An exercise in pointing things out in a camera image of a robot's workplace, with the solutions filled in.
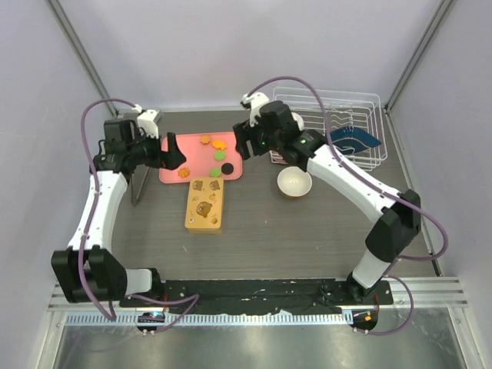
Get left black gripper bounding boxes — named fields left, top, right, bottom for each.
left=128, top=128, right=186, bottom=171

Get metal tongs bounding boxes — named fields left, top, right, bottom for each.
left=129, top=166, right=151, bottom=207

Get silver tin lid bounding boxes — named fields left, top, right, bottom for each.
left=184, top=178, right=224, bottom=234

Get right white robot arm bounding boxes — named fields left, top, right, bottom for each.
left=233, top=94, right=421, bottom=304

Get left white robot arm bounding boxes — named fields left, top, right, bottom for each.
left=51, top=118, right=186, bottom=307

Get orange flower cookie lower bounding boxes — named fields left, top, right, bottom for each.
left=178, top=167, right=191, bottom=178

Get orange flower cookie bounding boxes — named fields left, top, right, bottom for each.
left=200, top=135, right=211, bottom=145
left=178, top=167, right=191, bottom=178

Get orange fish cookie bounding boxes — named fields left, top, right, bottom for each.
left=211, top=140, right=228, bottom=151

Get green round cookie upper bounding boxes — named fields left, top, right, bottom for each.
left=214, top=150, right=227, bottom=161

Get green round cookie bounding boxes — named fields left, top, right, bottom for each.
left=214, top=150, right=227, bottom=161
left=209, top=167, right=222, bottom=178

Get orange flower cookie top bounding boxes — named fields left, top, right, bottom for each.
left=200, top=135, right=211, bottom=145

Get pink plastic tray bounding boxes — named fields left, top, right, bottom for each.
left=159, top=131, right=243, bottom=185

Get black round cookie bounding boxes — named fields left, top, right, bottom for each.
left=221, top=163, right=234, bottom=175

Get pink patterned cup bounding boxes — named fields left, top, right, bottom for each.
left=270, top=151, right=288, bottom=165

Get green round cookie lower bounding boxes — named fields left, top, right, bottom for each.
left=209, top=167, right=222, bottom=178

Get white round teapot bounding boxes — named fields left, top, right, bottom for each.
left=291, top=112, right=304, bottom=131

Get white ceramic bowl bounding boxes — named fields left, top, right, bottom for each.
left=277, top=167, right=312, bottom=198

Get dark blue dish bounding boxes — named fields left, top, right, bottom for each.
left=330, top=126, right=381, bottom=155

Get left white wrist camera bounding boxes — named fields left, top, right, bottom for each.
left=131, top=105, right=162, bottom=138

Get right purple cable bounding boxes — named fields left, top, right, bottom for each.
left=245, top=75, right=449, bottom=337

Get purple cable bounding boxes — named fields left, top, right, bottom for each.
left=245, top=75, right=449, bottom=337
left=78, top=98, right=201, bottom=334

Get white wire dish rack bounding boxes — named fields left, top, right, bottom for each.
left=273, top=86, right=387, bottom=171

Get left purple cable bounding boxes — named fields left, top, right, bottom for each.
left=78, top=98, right=201, bottom=334

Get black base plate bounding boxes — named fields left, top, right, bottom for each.
left=118, top=278, right=395, bottom=313

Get white slotted cable duct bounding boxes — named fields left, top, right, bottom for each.
left=65, top=311, right=353, bottom=327

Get aluminium frame rail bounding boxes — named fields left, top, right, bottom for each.
left=48, top=277, right=468, bottom=311

